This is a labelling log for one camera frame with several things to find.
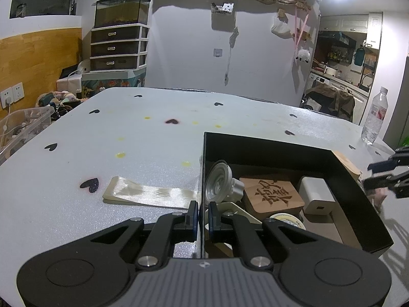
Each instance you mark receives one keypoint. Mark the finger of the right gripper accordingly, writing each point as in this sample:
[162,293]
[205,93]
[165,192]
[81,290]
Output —
[398,184]
[389,164]

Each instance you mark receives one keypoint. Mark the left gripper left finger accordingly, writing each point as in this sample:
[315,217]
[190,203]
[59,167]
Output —
[168,231]

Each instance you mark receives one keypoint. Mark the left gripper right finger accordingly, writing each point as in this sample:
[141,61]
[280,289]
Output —
[237,231]

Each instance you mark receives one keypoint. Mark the round tape measure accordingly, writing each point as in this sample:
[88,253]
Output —
[288,219]

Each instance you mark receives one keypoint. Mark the black storage box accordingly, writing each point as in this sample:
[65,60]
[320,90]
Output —
[263,177]

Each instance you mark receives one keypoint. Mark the silver suction cup knob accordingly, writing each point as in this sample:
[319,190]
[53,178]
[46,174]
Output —
[221,186]

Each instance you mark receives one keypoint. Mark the white rectangular adapter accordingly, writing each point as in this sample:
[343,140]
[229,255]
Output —
[318,198]

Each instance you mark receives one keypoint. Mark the oval wooden block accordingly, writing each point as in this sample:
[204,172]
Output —
[351,168]

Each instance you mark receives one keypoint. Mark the clear water bottle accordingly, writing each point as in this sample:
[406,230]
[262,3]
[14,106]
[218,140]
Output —
[375,117]

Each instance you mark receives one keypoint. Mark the white plush toy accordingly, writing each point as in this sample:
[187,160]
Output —
[303,55]

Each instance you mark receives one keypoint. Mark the clear plastic storage bin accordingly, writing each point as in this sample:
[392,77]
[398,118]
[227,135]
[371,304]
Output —
[21,126]

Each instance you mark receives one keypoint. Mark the white plastic drawer unit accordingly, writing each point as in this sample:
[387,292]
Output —
[119,47]

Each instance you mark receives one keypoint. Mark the glass fish tank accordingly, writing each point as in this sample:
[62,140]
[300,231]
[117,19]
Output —
[120,12]

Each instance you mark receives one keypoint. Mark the white wall power socket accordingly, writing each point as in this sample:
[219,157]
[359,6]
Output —
[11,95]

